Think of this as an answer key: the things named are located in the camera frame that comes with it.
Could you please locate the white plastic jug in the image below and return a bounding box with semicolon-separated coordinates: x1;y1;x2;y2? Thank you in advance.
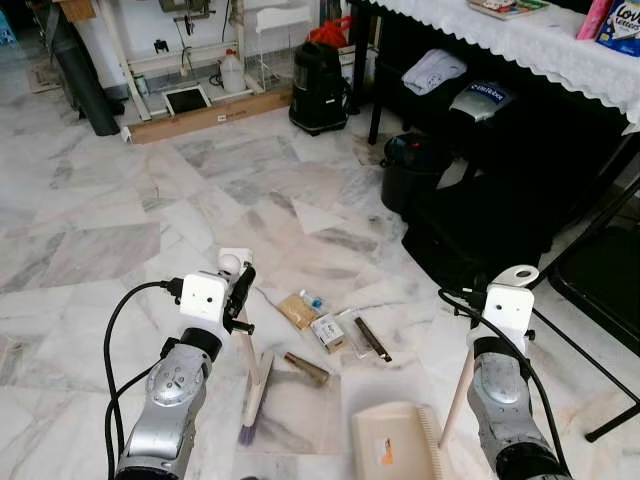
219;48;248;96

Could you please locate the white lace tablecloth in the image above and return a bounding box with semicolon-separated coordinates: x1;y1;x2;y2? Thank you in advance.
365;0;640;126

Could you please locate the small black bin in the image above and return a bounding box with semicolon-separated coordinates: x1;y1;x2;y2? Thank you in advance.
380;132;453;214

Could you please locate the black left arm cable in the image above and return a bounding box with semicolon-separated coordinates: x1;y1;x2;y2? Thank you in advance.
103;280;186;480

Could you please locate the red plastic bag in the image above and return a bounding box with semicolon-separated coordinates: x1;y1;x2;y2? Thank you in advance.
308;15;353;49

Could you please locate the clear wrapper with dark stick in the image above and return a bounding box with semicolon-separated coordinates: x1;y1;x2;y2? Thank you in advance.
345;310;394;364

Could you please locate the white metal rack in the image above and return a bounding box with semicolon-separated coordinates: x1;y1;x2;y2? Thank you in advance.
95;0;321;121

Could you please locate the white framed tablet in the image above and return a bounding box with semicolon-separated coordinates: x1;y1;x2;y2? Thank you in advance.
163;84;213;117

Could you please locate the beige dustpan with wooden handle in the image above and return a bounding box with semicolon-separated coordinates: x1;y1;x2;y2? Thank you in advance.
350;264;543;480

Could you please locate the pink packet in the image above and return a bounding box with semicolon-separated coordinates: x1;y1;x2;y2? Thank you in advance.
576;0;613;41

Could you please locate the long brown cardboard box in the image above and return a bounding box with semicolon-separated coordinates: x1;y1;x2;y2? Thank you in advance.
122;88;294;146

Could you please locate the brown cardboard tube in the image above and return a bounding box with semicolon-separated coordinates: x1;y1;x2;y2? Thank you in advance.
283;351;332;388

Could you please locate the small labelled carton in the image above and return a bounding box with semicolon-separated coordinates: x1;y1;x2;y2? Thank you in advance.
310;314;348;354

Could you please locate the silver foil bag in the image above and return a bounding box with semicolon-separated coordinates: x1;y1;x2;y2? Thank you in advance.
450;80;516;123

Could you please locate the colourful flat book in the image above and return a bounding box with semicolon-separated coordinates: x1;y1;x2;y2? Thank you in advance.
465;0;551;21

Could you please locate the black vacuum cleaner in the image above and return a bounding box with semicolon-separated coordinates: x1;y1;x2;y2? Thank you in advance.
289;40;351;136

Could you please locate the black table frame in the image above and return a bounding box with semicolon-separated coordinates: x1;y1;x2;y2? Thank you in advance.
346;0;393;147

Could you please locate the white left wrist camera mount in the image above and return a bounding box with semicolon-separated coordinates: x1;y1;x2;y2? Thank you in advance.
180;270;233;326

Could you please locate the blue Love Letters box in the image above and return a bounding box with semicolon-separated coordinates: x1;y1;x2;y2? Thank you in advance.
597;0;640;56

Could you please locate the black padded chair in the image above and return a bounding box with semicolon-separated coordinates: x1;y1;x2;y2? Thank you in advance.
402;150;601;291

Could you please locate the black rolled mat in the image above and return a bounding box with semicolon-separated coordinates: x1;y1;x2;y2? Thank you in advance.
45;5;123;138

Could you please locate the tan paper packet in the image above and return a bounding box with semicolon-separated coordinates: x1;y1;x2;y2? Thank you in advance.
277;293;319;331

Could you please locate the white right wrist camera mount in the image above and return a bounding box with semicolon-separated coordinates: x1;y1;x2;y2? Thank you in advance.
483;283;537;333

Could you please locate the black folding chair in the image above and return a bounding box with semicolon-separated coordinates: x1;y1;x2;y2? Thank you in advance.
530;150;640;443

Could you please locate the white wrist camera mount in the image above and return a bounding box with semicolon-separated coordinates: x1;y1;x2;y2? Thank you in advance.
483;283;537;333
180;270;233;326

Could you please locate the wooden broom with white grip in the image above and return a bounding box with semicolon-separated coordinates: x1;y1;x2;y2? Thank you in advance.
218;253;276;447

